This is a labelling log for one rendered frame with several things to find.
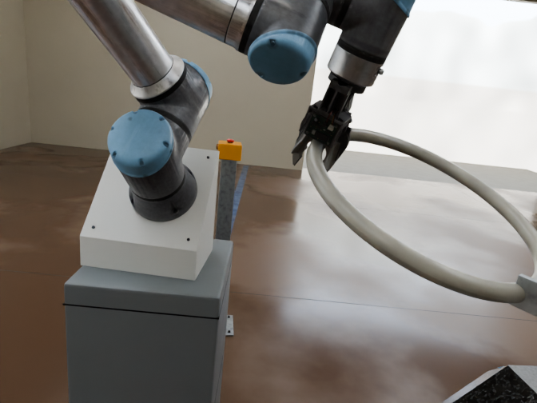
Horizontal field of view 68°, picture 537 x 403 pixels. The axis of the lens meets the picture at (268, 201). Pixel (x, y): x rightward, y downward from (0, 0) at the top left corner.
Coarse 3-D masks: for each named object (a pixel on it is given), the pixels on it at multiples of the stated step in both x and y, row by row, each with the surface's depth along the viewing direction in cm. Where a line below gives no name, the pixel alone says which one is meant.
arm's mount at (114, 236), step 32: (192, 160) 119; (96, 192) 114; (128, 192) 114; (96, 224) 110; (128, 224) 110; (160, 224) 110; (192, 224) 110; (96, 256) 109; (128, 256) 108; (160, 256) 108; (192, 256) 107
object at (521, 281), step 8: (520, 280) 59; (528, 280) 58; (536, 280) 58; (528, 288) 58; (536, 288) 57; (528, 296) 58; (536, 296) 57; (512, 304) 60; (520, 304) 59; (528, 304) 58; (536, 304) 57; (528, 312) 58; (536, 312) 58
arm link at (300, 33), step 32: (160, 0) 55; (192, 0) 54; (224, 0) 54; (256, 0) 54; (288, 0) 56; (320, 0) 58; (224, 32) 56; (256, 32) 55; (288, 32) 53; (320, 32) 58; (256, 64) 57; (288, 64) 56
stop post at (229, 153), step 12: (228, 144) 199; (240, 144) 203; (228, 156) 200; (240, 156) 201; (228, 168) 204; (228, 180) 206; (228, 192) 208; (228, 204) 210; (228, 216) 212; (216, 228) 220; (228, 228) 214; (228, 240) 215; (228, 324) 235
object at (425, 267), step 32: (352, 128) 89; (320, 160) 71; (320, 192) 65; (480, 192) 89; (352, 224) 60; (512, 224) 82; (416, 256) 56; (448, 288) 56; (480, 288) 56; (512, 288) 58
